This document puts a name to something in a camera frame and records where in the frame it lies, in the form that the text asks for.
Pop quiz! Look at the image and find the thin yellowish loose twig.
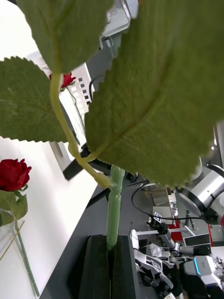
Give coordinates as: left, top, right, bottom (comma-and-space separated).
0, 221, 25, 261

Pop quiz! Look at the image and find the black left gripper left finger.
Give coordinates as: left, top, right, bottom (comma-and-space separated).
78, 235, 110, 299

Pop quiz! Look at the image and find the red rose with large leaves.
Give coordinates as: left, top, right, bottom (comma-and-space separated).
0, 0, 224, 252

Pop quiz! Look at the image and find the black cable loop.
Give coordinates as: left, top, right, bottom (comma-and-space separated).
131, 180, 204, 221

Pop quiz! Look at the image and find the shallow white slotted box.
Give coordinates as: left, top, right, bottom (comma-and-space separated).
26, 50, 96, 152

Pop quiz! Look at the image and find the red rose with green stem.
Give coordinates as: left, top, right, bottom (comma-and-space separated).
49, 72, 81, 143
0, 158, 40, 297

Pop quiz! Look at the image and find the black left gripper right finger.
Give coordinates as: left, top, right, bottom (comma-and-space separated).
110, 235, 140, 299

